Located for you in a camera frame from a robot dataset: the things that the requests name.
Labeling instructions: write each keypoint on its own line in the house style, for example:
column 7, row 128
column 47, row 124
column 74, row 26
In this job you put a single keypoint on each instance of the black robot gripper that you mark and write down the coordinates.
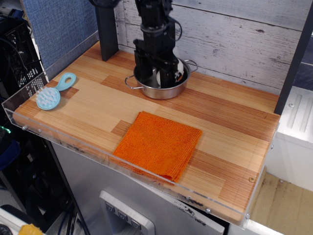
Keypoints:
column 156, row 49

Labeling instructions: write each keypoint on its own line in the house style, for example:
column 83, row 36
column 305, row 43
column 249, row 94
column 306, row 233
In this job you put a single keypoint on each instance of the small stainless steel pot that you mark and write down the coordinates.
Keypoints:
column 151, row 88

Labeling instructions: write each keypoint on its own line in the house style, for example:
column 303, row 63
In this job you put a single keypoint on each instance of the white plush egg black band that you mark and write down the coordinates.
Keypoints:
column 180, row 68

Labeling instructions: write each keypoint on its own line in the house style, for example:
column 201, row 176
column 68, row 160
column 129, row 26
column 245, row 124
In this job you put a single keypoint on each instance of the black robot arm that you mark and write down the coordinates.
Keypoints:
column 154, row 12

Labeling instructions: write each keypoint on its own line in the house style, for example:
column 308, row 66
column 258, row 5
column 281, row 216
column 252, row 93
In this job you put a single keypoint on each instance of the orange folded towel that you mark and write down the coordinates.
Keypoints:
column 158, row 145

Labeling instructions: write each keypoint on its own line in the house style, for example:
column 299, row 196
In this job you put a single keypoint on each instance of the clear acrylic table guard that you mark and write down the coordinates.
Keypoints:
column 237, row 124

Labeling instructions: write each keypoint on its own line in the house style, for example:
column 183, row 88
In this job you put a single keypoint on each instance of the blue fabric divider panel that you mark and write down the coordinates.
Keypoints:
column 59, row 25

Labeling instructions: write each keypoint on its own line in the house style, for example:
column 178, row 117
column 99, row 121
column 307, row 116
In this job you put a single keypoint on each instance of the light blue scalp brush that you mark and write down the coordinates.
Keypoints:
column 48, row 98

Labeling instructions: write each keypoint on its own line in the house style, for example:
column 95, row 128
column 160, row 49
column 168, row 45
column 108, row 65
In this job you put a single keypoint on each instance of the black perforated crate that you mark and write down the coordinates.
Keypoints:
column 20, row 65

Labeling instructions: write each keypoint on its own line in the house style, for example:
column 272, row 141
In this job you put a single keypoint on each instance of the silver cabinet with dispenser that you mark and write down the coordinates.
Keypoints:
column 87, row 178

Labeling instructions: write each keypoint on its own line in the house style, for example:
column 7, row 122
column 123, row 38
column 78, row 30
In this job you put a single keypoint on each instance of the white ribbed side unit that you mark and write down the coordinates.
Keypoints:
column 290, row 157

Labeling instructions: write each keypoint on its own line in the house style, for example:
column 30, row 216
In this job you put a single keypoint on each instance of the dark grey left post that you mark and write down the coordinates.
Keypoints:
column 106, row 27

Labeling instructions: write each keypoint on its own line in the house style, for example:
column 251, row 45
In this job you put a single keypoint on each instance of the dark grey post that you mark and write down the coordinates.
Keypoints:
column 295, row 63
column 106, row 27

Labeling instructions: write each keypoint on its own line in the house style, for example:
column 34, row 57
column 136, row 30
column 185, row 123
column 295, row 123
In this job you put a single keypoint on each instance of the dark grey right post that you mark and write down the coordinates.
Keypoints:
column 295, row 63

